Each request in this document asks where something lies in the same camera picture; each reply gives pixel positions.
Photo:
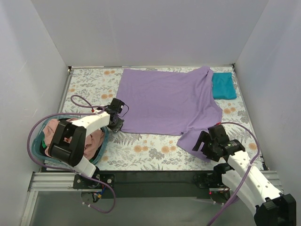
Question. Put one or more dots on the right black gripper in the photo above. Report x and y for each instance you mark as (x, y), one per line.
(206, 144)

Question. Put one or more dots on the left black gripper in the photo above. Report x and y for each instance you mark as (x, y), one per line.
(118, 125)

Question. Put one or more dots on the purple t shirt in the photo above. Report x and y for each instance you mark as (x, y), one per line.
(168, 103)

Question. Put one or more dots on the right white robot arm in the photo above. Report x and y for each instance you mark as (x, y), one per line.
(269, 205)

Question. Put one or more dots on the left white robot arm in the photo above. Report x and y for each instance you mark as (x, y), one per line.
(68, 142)

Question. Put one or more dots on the pink t shirt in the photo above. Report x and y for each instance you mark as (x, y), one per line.
(92, 142)

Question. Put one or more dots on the floral tablecloth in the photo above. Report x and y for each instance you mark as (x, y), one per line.
(126, 151)

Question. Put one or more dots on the folded teal t shirt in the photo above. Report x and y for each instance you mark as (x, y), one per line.
(223, 87)

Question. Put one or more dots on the green garment in basket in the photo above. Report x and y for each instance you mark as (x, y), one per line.
(43, 144)

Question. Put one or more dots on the teal plastic basket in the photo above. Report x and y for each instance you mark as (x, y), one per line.
(38, 151)

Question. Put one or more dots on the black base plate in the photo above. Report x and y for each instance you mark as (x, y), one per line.
(150, 183)

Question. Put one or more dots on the aluminium frame rail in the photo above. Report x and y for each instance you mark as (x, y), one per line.
(69, 199)

